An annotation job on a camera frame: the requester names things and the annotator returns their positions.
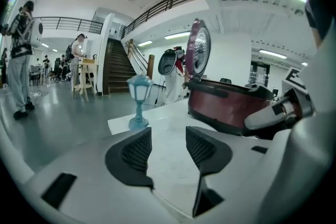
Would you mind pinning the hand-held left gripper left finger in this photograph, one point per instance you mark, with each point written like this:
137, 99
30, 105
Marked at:
126, 160

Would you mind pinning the black office chair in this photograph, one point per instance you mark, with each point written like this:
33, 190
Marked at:
225, 80

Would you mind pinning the black balcony railing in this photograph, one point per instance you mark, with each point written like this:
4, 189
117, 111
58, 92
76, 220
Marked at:
71, 24

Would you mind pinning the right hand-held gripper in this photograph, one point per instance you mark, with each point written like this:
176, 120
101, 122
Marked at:
299, 102

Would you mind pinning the grey shell backpack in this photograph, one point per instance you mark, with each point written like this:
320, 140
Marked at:
166, 63

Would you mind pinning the dark wooden staircase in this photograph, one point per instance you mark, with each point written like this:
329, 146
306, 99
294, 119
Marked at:
119, 68

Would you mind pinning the purple rice cooker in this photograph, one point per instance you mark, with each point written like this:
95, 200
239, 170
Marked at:
223, 107

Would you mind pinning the tall wooden stool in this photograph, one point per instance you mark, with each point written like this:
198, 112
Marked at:
85, 76

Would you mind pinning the white shell backpack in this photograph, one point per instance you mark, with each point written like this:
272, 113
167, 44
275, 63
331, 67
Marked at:
37, 32

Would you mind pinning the brown wooden newel post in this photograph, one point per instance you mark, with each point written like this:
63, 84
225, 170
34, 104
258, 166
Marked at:
150, 66

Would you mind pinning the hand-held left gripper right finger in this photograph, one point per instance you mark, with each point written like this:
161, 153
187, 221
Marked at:
210, 154

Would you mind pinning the teal lantern ornament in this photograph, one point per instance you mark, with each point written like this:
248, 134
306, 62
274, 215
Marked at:
140, 91

